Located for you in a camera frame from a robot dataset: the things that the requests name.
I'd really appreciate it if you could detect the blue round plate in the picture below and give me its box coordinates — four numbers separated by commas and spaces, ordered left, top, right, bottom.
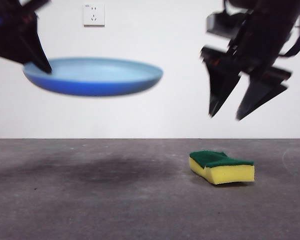
22, 57, 164, 97

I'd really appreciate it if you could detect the yellow sponge with green pad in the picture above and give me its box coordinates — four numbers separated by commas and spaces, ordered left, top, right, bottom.
188, 149, 256, 186

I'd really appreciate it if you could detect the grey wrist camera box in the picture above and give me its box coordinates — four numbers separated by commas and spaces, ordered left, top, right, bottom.
206, 11, 241, 38

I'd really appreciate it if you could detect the flat black cable loop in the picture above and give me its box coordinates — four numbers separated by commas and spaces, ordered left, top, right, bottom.
277, 23, 300, 57

